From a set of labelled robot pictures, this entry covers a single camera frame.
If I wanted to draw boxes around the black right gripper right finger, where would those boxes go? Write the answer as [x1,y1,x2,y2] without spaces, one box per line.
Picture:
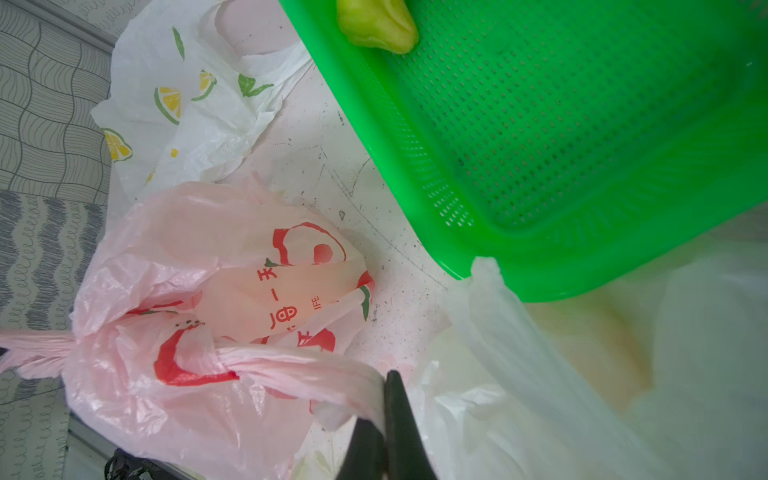
[384,370,437,480]

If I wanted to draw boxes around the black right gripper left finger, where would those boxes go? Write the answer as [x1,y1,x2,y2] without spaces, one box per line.
[336,418,387,480]

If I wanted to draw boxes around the pink patterned plastic bag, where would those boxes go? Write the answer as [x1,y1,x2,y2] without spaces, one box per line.
[1,181,384,479]

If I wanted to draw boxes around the white lemon print bag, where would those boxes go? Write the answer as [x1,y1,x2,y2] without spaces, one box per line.
[408,241,767,479]

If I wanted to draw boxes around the floral pink table mat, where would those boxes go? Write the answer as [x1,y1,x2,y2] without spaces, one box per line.
[107,59,469,480]

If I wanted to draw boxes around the green plastic basket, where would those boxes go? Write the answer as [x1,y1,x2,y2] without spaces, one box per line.
[283,1,767,302]

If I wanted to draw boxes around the green pear left back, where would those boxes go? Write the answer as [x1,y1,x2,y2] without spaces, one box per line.
[336,0,419,55]

